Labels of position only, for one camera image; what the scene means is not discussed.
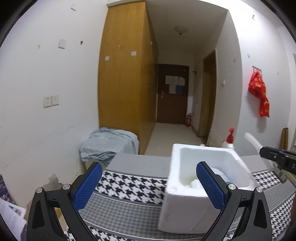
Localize red hanging bag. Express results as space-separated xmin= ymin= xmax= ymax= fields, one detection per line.
xmin=248 ymin=71 xmax=270 ymax=118

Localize brown cardboard tube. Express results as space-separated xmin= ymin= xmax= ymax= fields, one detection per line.
xmin=280 ymin=128 xmax=288 ymax=150

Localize wooden wardrobe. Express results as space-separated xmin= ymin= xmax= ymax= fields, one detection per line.
xmin=98 ymin=1 xmax=156 ymax=155

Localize red fire extinguisher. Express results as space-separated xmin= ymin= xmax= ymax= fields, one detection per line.
xmin=186 ymin=113 xmax=192 ymax=127

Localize papers on floor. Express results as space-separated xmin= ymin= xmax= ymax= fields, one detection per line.
xmin=1 ymin=199 xmax=27 ymax=240

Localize grey blue cloth pile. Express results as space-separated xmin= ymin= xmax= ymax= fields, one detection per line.
xmin=79 ymin=127 xmax=139 ymax=165

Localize white wall switch plate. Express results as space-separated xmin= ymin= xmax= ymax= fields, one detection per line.
xmin=58 ymin=39 xmax=66 ymax=49

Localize dark brown door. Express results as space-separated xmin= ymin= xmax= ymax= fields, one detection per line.
xmin=157 ymin=64 xmax=189 ymax=125

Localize white foam box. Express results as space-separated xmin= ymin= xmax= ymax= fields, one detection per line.
xmin=158 ymin=143 xmax=258 ymax=235

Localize white pump lotion bottle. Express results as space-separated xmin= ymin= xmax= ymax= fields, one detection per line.
xmin=222 ymin=128 xmax=234 ymax=150

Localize double wall socket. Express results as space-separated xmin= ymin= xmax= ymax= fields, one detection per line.
xmin=43 ymin=95 xmax=59 ymax=108

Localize houndstooth table mat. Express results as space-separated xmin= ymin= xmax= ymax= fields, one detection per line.
xmin=64 ymin=170 xmax=296 ymax=241

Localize side wooden door frame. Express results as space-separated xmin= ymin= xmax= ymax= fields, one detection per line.
xmin=198 ymin=49 xmax=217 ymax=145

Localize ceiling lamp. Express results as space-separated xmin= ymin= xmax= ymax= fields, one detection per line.
xmin=174 ymin=26 xmax=189 ymax=36

